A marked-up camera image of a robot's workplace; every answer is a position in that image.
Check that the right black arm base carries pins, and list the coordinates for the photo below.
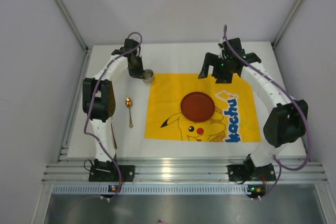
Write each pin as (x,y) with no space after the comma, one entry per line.
(242,173)

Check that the right aluminium frame post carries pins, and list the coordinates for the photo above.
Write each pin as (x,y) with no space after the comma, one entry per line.
(293,11)

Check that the aluminium frame post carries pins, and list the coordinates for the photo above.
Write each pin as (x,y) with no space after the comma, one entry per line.
(70,22)
(293,11)

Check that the left aluminium frame post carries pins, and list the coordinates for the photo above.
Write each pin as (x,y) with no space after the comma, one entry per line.
(70,22)

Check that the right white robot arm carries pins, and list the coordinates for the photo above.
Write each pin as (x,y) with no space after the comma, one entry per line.
(287,117)

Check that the aluminium mounting rail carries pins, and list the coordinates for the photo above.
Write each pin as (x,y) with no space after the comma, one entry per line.
(175,170)

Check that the slotted grey cable duct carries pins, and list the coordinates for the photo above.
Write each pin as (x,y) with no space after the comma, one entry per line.
(157,189)

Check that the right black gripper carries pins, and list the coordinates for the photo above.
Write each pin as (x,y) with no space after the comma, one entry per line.
(223,76)

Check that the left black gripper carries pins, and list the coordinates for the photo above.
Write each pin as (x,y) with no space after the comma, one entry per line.
(136,70)

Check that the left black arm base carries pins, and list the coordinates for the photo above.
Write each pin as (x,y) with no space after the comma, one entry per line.
(102,175)

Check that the red plastic plate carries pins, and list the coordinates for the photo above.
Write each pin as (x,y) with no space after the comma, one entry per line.
(197,107)

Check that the copper fork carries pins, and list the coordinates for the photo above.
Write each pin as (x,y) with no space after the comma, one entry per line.
(113,137)

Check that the gold spoon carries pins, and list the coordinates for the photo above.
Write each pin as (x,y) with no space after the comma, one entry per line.
(129,104)

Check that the yellow Pikachu cloth mat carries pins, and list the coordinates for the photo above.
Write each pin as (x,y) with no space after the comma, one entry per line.
(234,120)

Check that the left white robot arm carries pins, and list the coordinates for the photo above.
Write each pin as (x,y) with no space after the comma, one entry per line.
(98,99)

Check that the small metal cup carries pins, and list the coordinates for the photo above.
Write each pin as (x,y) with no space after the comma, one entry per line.
(148,76)

